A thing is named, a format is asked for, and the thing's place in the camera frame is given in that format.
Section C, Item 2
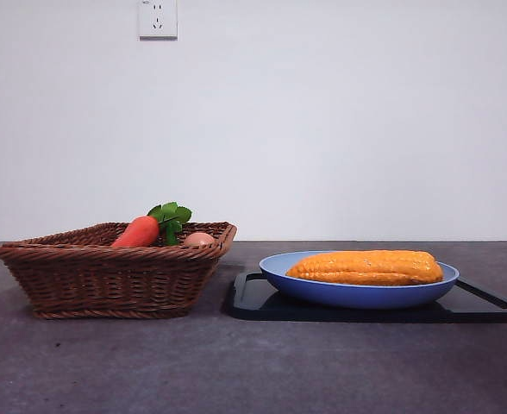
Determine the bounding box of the orange corn cob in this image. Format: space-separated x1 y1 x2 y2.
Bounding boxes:
285 249 445 286

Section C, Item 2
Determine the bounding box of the blue round plate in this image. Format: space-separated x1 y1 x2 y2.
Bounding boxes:
259 250 460 311

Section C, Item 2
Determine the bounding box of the brown wicker basket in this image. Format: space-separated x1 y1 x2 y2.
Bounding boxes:
0 221 238 320

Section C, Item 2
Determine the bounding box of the brown egg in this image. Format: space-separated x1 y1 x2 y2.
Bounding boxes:
181 231 217 248

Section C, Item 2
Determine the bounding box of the orange carrot with green leaves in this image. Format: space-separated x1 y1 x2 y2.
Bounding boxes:
110 201 193 249

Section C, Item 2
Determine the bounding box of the black flat tray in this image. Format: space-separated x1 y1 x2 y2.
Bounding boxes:
227 271 507 324

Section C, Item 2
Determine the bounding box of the white wall socket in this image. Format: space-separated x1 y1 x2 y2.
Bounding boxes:
138 0 178 42

